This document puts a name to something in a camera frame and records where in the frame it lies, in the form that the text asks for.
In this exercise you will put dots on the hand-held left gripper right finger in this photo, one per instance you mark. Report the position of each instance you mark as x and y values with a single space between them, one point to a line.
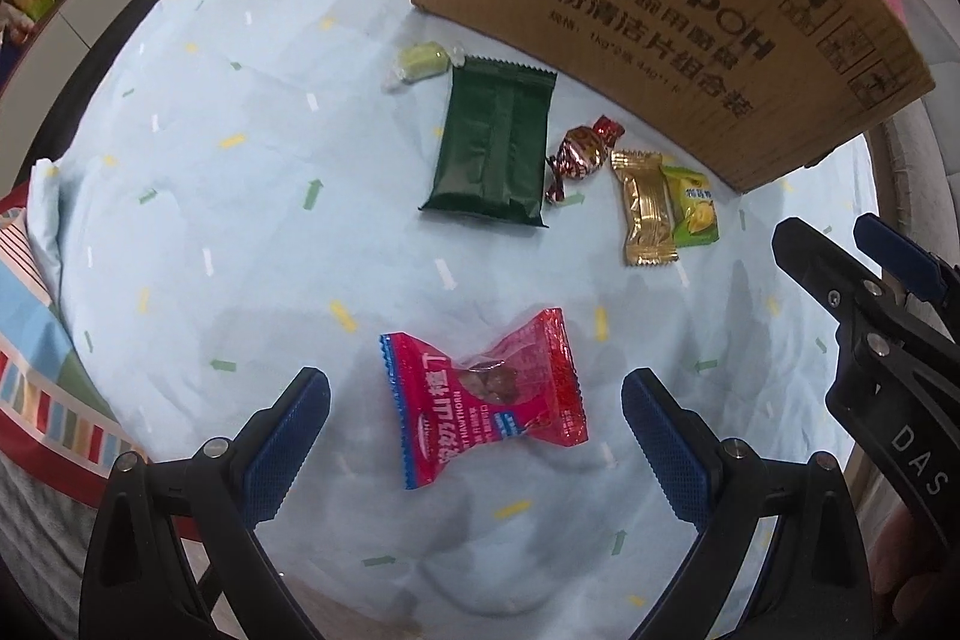
667 452

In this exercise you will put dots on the red brown candy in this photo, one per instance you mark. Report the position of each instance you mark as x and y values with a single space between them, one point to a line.
581 153

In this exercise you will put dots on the light blue printed tablecloth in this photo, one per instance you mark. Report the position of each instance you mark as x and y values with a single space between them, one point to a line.
225 280

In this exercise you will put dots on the pink red snack packet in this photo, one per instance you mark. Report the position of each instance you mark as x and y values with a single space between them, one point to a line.
487 400

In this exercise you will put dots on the person's right hand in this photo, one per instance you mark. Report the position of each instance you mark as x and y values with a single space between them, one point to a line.
919 587

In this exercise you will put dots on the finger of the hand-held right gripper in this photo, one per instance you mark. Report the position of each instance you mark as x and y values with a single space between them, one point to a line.
900 261
825 276

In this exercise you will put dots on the dark green snack packet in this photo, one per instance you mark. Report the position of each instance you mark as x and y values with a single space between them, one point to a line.
491 149

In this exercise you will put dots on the green yellow snack packet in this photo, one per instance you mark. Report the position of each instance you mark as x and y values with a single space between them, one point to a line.
695 205

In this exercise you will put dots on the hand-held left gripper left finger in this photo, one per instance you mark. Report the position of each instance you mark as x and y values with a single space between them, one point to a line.
289 437

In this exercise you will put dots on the gold snack bar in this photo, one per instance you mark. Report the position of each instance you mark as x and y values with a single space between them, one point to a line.
645 209

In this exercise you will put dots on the brown cardboard box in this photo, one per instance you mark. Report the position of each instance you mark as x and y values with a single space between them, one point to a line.
675 10

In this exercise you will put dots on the pale green candy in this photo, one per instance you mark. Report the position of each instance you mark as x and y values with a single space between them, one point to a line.
420 64

